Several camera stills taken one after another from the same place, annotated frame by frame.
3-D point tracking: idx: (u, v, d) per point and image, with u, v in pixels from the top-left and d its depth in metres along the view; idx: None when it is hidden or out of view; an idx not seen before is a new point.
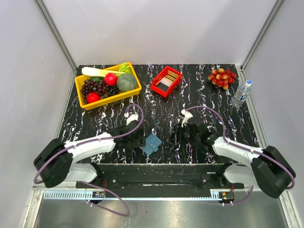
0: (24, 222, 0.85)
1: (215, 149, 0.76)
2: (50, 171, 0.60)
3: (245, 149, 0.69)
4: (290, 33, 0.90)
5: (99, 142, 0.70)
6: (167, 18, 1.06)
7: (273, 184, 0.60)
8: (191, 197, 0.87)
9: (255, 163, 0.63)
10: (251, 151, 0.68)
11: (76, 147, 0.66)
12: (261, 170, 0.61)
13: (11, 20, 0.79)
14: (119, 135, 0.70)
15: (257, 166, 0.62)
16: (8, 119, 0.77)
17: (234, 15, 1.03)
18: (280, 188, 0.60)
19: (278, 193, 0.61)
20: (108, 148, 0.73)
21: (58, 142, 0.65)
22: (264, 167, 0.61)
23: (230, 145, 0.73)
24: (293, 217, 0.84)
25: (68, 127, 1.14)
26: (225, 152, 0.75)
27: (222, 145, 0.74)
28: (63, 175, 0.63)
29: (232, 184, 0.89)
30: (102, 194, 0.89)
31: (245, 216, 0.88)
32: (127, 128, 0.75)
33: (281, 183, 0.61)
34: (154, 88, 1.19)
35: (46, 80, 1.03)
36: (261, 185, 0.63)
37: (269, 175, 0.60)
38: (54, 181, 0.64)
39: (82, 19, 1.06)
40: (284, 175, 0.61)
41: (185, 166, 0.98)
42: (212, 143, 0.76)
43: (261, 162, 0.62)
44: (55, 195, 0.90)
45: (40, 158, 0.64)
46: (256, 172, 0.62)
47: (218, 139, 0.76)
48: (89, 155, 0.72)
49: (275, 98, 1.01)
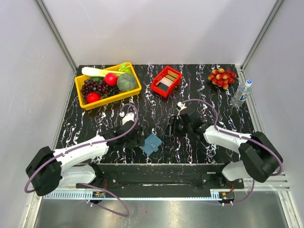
0: (24, 222, 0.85)
1: (206, 137, 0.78)
2: (41, 179, 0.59)
3: (234, 136, 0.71)
4: (290, 33, 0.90)
5: (91, 147, 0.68)
6: (167, 18, 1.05)
7: (260, 168, 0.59)
8: (191, 197, 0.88)
9: (242, 147, 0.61)
10: (239, 137, 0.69)
11: (64, 155, 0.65)
12: (247, 154, 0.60)
13: (11, 20, 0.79)
14: (114, 138, 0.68)
15: (245, 150, 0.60)
16: (8, 119, 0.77)
17: (234, 15, 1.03)
18: (266, 173, 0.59)
19: (264, 178, 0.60)
20: (101, 152, 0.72)
21: (47, 150, 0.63)
22: (251, 152, 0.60)
23: (220, 132, 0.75)
24: (293, 217, 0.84)
25: (68, 127, 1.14)
26: (217, 140, 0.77)
27: (212, 133, 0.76)
28: (55, 181, 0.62)
29: (232, 184, 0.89)
30: (102, 194, 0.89)
31: (245, 216, 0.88)
32: (121, 129, 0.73)
33: (268, 168, 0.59)
34: (154, 88, 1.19)
35: (46, 80, 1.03)
36: (249, 169, 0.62)
37: (254, 159, 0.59)
38: (47, 189, 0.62)
39: (82, 19, 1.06)
40: (272, 161, 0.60)
41: (185, 166, 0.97)
42: (203, 132, 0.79)
43: (249, 146, 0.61)
44: (55, 195, 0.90)
45: (30, 168, 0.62)
46: (243, 156, 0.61)
47: (209, 128, 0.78)
48: (80, 160, 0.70)
49: (276, 98, 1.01)
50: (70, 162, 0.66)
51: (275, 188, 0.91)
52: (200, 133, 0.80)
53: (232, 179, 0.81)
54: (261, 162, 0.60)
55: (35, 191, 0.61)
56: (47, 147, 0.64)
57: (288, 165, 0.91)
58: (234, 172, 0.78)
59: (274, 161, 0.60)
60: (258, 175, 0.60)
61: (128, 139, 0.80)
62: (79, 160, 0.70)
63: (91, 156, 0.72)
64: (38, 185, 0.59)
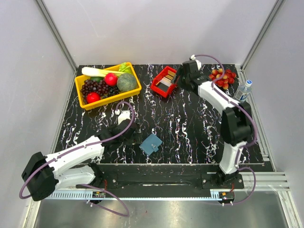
0: (24, 222, 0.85)
1: (198, 90, 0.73)
2: (36, 185, 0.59)
3: (224, 99, 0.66)
4: (290, 33, 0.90)
5: (85, 149, 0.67)
6: (167, 18, 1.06)
7: (232, 131, 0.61)
8: (191, 197, 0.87)
9: (226, 109, 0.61)
10: (228, 101, 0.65)
11: (57, 160, 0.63)
12: (228, 118, 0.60)
13: (12, 20, 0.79)
14: (111, 138, 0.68)
15: (227, 112, 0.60)
16: (8, 119, 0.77)
17: (234, 15, 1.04)
18: (235, 137, 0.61)
19: (231, 141, 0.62)
20: (98, 152, 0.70)
21: (40, 156, 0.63)
22: (232, 116, 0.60)
23: (213, 90, 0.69)
24: (293, 217, 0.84)
25: (68, 127, 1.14)
26: (207, 96, 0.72)
27: (206, 88, 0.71)
28: (49, 187, 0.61)
29: (232, 184, 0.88)
30: (102, 194, 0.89)
31: (245, 216, 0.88)
32: (118, 128, 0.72)
33: (239, 134, 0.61)
34: (154, 88, 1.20)
35: (46, 80, 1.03)
36: (223, 130, 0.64)
37: (231, 123, 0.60)
38: (43, 194, 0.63)
39: (82, 19, 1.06)
40: (246, 129, 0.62)
41: (185, 166, 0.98)
42: (198, 85, 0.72)
43: (231, 110, 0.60)
44: (55, 195, 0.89)
45: (25, 174, 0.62)
46: (223, 117, 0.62)
47: (206, 82, 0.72)
48: (75, 164, 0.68)
49: (276, 98, 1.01)
50: (63, 166, 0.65)
51: (275, 188, 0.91)
52: (195, 84, 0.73)
53: (229, 172, 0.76)
54: (236, 127, 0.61)
55: (32, 196, 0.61)
56: (40, 152, 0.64)
57: (288, 165, 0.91)
58: (225, 156, 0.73)
59: (248, 130, 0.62)
60: (228, 137, 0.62)
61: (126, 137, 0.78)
62: (73, 164, 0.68)
63: (87, 158, 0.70)
64: (33, 191, 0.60)
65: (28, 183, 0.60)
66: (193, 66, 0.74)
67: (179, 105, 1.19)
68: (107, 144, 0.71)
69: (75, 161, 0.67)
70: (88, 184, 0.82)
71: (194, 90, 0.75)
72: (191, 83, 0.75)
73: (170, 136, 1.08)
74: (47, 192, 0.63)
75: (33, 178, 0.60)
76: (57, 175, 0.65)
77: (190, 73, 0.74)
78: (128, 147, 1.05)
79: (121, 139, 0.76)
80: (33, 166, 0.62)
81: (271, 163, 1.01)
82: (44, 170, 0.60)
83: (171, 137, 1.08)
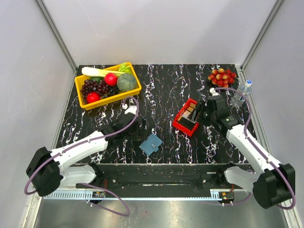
0: (24, 222, 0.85)
1: (228, 134, 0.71)
2: (41, 181, 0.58)
3: (262, 156, 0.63)
4: (290, 33, 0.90)
5: (89, 144, 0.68)
6: (167, 18, 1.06)
7: (269, 199, 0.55)
8: (191, 197, 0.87)
9: (266, 174, 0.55)
10: (267, 160, 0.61)
11: (62, 154, 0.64)
12: (267, 185, 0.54)
13: (12, 20, 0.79)
14: (114, 133, 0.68)
15: (267, 179, 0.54)
16: (8, 119, 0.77)
17: (234, 15, 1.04)
18: (273, 203, 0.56)
19: (266, 206, 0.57)
20: (100, 147, 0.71)
21: (45, 151, 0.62)
22: (272, 184, 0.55)
23: (247, 141, 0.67)
24: (293, 217, 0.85)
25: (68, 127, 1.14)
26: (238, 143, 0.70)
27: (235, 133, 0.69)
28: (54, 182, 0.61)
29: (232, 184, 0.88)
30: (102, 194, 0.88)
31: (245, 217, 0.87)
32: (120, 123, 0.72)
33: (277, 199, 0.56)
34: (175, 124, 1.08)
35: (46, 80, 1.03)
36: (258, 192, 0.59)
37: (270, 190, 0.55)
38: (48, 189, 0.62)
39: (82, 19, 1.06)
40: (284, 193, 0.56)
41: (185, 166, 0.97)
42: (228, 128, 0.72)
43: (271, 176, 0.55)
44: (55, 195, 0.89)
45: (30, 169, 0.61)
46: (261, 182, 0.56)
47: (238, 126, 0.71)
48: (80, 157, 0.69)
49: (276, 98, 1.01)
50: (69, 160, 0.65)
51: None
52: (224, 125, 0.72)
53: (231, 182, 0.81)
54: (275, 194, 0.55)
55: (37, 192, 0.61)
56: (44, 147, 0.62)
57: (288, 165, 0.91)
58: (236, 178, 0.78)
59: (286, 194, 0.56)
60: (264, 202, 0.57)
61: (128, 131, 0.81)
62: (79, 158, 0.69)
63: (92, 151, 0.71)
64: (39, 186, 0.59)
65: (33, 178, 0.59)
66: (220, 105, 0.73)
67: (179, 105, 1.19)
68: (111, 139, 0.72)
69: (81, 154, 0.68)
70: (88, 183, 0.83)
71: (222, 130, 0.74)
72: (219, 124, 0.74)
73: (170, 136, 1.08)
74: (52, 187, 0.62)
75: (38, 173, 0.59)
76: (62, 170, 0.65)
77: (217, 112, 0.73)
78: (128, 147, 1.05)
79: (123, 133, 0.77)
80: (38, 160, 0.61)
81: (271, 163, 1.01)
82: (49, 165, 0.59)
83: (171, 137, 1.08)
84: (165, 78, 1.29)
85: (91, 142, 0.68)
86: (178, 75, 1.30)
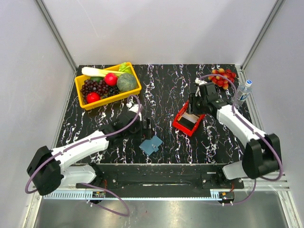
0: (24, 222, 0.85)
1: (218, 114, 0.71)
2: (42, 180, 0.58)
3: (248, 128, 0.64)
4: (291, 33, 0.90)
5: (90, 143, 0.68)
6: (167, 18, 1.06)
7: (256, 166, 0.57)
8: (191, 197, 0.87)
9: (251, 143, 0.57)
10: (253, 131, 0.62)
11: (63, 153, 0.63)
12: (253, 152, 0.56)
13: (12, 20, 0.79)
14: (114, 132, 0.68)
15: (252, 147, 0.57)
16: (8, 119, 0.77)
17: (234, 15, 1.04)
18: (261, 173, 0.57)
19: (254, 175, 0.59)
20: (101, 146, 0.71)
21: (46, 150, 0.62)
22: (258, 151, 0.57)
23: (236, 117, 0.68)
24: (293, 217, 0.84)
25: (68, 127, 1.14)
26: (227, 122, 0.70)
27: (224, 112, 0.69)
28: (55, 180, 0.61)
29: (232, 184, 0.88)
30: (102, 194, 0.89)
31: (245, 217, 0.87)
32: (120, 123, 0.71)
33: (264, 169, 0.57)
34: (175, 124, 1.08)
35: (46, 80, 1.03)
36: (246, 163, 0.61)
37: (256, 158, 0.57)
38: (49, 188, 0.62)
39: (82, 19, 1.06)
40: (271, 163, 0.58)
41: (185, 166, 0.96)
42: (217, 109, 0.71)
43: (257, 144, 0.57)
44: (55, 195, 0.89)
45: (31, 168, 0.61)
46: (248, 151, 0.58)
47: (227, 106, 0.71)
48: (80, 156, 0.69)
49: (276, 98, 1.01)
50: (70, 159, 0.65)
51: (275, 188, 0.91)
52: (214, 107, 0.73)
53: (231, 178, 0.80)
54: (262, 162, 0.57)
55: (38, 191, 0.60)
56: (45, 146, 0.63)
57: (288, 165, 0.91)
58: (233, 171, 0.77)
59: (273, 164, 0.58)
60: (253, 172, 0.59)
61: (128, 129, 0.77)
62: (78, 157, 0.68)
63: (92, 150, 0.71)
64: (40, 185, 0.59)
65: (34, 177, 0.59)
66: (209, 90, 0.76)
67: (179, 105, 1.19)
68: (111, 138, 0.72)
69: (81, 153, 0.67)
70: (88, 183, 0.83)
71: (213, 112, 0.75)
72: (209, 106, 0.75)
73: (170, 136, 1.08)
74: (53, 186, 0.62)
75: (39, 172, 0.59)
76: (63, 169, 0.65)
77: (207, 96, 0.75)
78: (128, 147, 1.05)
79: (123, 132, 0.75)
80: (39, 160, 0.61)
81: None
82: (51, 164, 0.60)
83: (171, 137, 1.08)
84: (165, 78, 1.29)
85: (92, 141, 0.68)
86: (178, 75, 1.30)
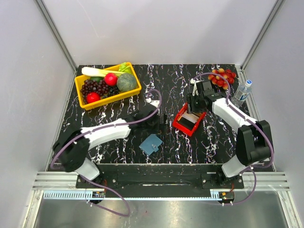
0: (24, 222, 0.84)
1: (213, 106, 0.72)
2: (68, 157, 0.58)
3: (240, 116, 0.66)
4: (291, 33, 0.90)
5: (115, 128, 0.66)
6: (167, 18, 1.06)
7: (248, 151, 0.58)
8: (191, 197, 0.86)
9: (242, 128, 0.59)
10: (244, 119, 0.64)
11: (92, 133, 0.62)
12: (244, 137, 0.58)
13: (11, 20, 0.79)
14: (135, 121, 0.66)
15: (243, 131, 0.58)
16: (8, 119, 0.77)
17: (234, 15, 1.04)
18: (253, 159, 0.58)
19: (247, 162, 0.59)
20: (123, 133, 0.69)
21: (75, 128, 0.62)
22: (248, 136, 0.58)
23: (229, 108, 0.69)
24: (293, 217, 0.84)
25: (68, 127, 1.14)
26: (222, 114, 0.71)
27: (219, 103, 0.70)
28: (80, 158, 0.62)
29: (232, 184, 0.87)
30: (101, 194, 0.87)
31: (245, 216, 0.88)
32: (140, 114, 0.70)
33: (256, 155, 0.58)
34: (175, 124, 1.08)
35: (46, 80, 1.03)
36: (239, 150, 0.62)
37: (247, 142, 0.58)
38: (73, 166, 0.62)
39: (82, 19, 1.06)
40: (264, 149, 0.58)
41: (185, 166, 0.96)
42: (212, 101, 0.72)
43: (248, 129, 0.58)
44: (55, 195, 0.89)
45: (58, 144, 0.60)
46: (239, 136, 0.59)
47: (221, 99, 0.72)
48: (103, 140, 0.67)
49: (276, 98, 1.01)
50: (96, 140, 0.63)
51: (275, 188, 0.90)
52: (210, 100, 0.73)
53: (231, 176, 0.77)
54: (253, 147, 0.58)
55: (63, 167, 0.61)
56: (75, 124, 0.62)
57: (288, 165, 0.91)
58: (232, 165, 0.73)
59: (266, 151, 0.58)
60: (245, 158, 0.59)
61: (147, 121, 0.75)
62: (102, 141, 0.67)
63: (114, 136, 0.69)
64: (66, 162, 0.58)
65: (60, 154, 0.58)
66: (205, 85, 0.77)
67: (179, 105, 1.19)
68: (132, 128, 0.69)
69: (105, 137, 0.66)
70: (90, 180, 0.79)
71: (208, 106, 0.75)
72: (204, 99, 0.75)
73: (170, 136, 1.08)
74: (77, 164, 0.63)
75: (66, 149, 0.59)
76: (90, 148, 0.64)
77: (204, 91, 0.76)
78: (128, 147, 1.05)
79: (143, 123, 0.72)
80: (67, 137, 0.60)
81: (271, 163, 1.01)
82: (80, 141, 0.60)
83: (171, 137, 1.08)
84: (165, 78, 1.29)
85: (117, 127, 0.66)
86: (178, 75, 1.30)
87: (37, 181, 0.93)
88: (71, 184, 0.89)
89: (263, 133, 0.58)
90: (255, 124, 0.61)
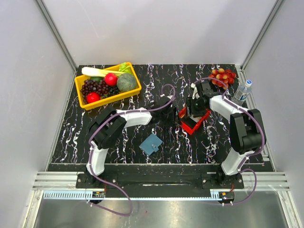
0: (24, 222, 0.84)
1: (210, 102, 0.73)
2: (105, 136, 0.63)
3: (232, 106, 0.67)
4: (291, 33, 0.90)
5: (141, 114, 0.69)
6: (167, 18, 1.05)
7: (241, 137, 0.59)
8: (191, 197, 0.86)
9: (234, 115, 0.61)
10: (237, 108, 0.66)
11: (125, 114, 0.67)
12: (236, 122, 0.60)
13: (11, 20, 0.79)
14: (152, 109, 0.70)
15: (234, 118, 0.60)
16: (8, 120, 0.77)
17: (234, 14, 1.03)
18: (245, 145, 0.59)
19: (240, 149, 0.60)
20: (145, 121, 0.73)
21: (110, 109, 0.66)
22: (240, 122, 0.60)
23: (224, 101, 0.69)
24: (293, 217, 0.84)
25: (68, 127, 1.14)
26: (218, 108, 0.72)
27: (216, 99, 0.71)
28: (115, 137, 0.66)
29: (232, 184, 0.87)
30: (102, 194, 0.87)
31: (245, 217, 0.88)
32: (157, 105, 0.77)
33: (249, 142, 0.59)
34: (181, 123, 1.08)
35: (46, 80, 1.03)
36: (232, 138, 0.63)
37: (239, 128, 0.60)
38: (109, 145, 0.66)
39: (83, 19, 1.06)
40: (256, 137, 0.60)
41: (185, 166, 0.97)
42: (209, 98, 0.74)
43: (240, 116, 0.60)
44: (55, 195, 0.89)
45: (95, 123, 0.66)
46: (232, 123, 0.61)
47: (216, 96, 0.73)
48: (129, 124, 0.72)
49: (276, 97, 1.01)
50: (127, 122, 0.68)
51: (275, 188, 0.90)
52: (208, 98, 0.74)
53: (230, 174, 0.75)
54: (246, 134, 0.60)
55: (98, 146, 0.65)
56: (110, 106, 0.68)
57: (288, 165, 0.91)
58: (229, 159, 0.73)
59: (258, 139, 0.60)
60: (238, 145, 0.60)
61: (163, 112, 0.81)
62: (128, 124, 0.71)
63: (138, 122, 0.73)
64: (101, 140, 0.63)
65: (97, 133, 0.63)
66: (204, 85, 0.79)
67: (179, 105, 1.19)
68: (151, 116, 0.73)
69: (131, 121, 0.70)
70: (96, 175, 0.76)
71: (207, 104, 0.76)
72: (203, 97, 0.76)
73: (170, 136, 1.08)
74: (111, 143, 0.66)
75: (102, 128, 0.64)
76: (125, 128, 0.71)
77: (202, 91, 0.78)
78: (128, 147, 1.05)
79: (159, 113, 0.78)
80: (104, 117, 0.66)
81: (271, 163, 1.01)
82: (117, 120, 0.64)
83: (171, 137, 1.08)
84: (165, 78, 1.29)
85: (143, 113, 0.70)
86: (178, 75, 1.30)
87: (37, 181, 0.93)
88: (71, 184, 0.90)
89: (254, 120, 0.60)
90: (247, 112, 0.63)
